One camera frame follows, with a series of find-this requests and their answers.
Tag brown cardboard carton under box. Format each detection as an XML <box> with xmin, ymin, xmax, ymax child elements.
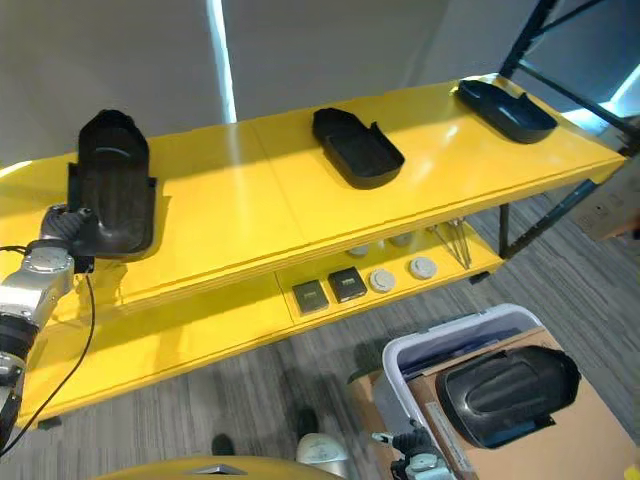
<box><xmin>346</xmin><ymin>368</ymin><xmax>401</xmax><ymax>480</ymax></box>

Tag bundle of thin metal rods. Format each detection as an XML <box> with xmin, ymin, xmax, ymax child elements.
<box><xmin>425</xmin><ymin>218</ymin><xmax>475</xmax><ymax>271</ymax></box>

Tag black metal rack frame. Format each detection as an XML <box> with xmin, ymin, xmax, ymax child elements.
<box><xmin>497</xmin><ymin>0</ymin><xmax>640</xmax><ymax>260</ymax></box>

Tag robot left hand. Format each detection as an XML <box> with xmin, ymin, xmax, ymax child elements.
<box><xmin>38</xmin><ymin>202</ymin><xmax>97</xmax><ymax>257</ymax></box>

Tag black sole-shaped plastic part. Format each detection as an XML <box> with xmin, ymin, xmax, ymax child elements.
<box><xmin>456</xmin><ymin>77</ymin><xmax>559</xmax><ymax>146</ymax></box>
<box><xmin>66</xmin><ymin>109</ymin><xmax>159</xmax><ymax>260</ymax></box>
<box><xmin>434</xmin><ymin>344</ymin><xmax>582</xmax><ymax>450</ymax></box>
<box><xmin>312</xmin><ymin>106</ymin><xmax>406</xmax><ymax>191</ymax></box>

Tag robot dark right foot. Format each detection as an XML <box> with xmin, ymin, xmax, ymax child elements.
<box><xmin>296</xmin><ymin>407</ymin><xmax>320</xmax><ymax>437</ymax></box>

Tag robot dark left foot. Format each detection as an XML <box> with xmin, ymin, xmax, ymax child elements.
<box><xmin>210</xmin><ymin>432</ymin><xmax>236</xmax><ymax>457</ymax></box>

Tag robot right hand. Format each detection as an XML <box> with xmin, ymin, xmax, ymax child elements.
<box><xmin>369</xmin><ymin>428</ymin><xmax>441</xmax><ymax>459</ymax></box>

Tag robot yellow torso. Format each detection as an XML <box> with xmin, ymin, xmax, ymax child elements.
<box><xmin>89</xmin><ymin>453</ymin><xmax>346</xmax><ymax>480</ymax></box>

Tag robot silver leg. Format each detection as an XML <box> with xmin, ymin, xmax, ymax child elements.
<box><xmin>295</xmin><ymin>432</ymin><xmax>354</xmax><ymax>480</ymax></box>

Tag brown cardboard box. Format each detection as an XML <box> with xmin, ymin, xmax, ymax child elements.
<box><xmin>572</xmin><ymin>152</ymin><xmax>640</xmax><ymax>242</ymax></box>

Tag white plastic box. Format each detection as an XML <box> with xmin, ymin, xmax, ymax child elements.
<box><xmin>381</xmin><ymin>302</ymin><xmax>551</xmax><ymax>480</ymax></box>

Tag yellow two-level shelf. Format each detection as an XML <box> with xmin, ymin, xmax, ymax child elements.
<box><xmin>0</xmin><ymin>73</ymin><xmax>627</xmax><ymax>430</ymax></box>

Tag black square box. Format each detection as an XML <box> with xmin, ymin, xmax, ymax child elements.
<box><xmin>291</xmin><ymin>280</ymin><xmax>330</xmax><ymax>316</ymax></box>
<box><xmin>327</xmin><ymin>267</ymin><xmax>368</xmax><ymax>304</ymax></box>

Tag brown cardboard sheet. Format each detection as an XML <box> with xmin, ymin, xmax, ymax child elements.
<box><xmin>405</xmin><ymin>325</ymin><xmax>640</xmax><ymax>480</ymax></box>

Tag robot dark foot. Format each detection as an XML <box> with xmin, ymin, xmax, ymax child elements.
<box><xmin>296</xmin><ymin>407</ymin><xmax>320</xmax><ymax>437</ymax></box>
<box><xmin>210</xmin><ymin>432</ymin><xmax>236</xmax><ymax>457</ymax></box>

